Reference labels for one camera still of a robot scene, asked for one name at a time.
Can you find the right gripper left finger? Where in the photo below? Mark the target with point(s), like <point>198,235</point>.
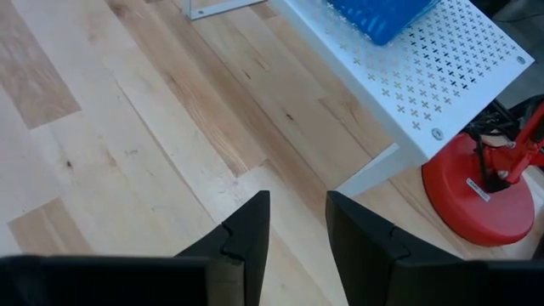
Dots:
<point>246,238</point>

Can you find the blue plastic basket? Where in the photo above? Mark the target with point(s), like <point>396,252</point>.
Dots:
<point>378,17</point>

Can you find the red desk lamp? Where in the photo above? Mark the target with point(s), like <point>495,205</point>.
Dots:
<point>480,204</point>

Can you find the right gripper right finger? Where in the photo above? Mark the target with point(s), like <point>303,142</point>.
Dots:
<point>365,255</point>

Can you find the white perforated metal shelf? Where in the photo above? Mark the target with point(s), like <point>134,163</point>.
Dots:
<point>404,64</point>

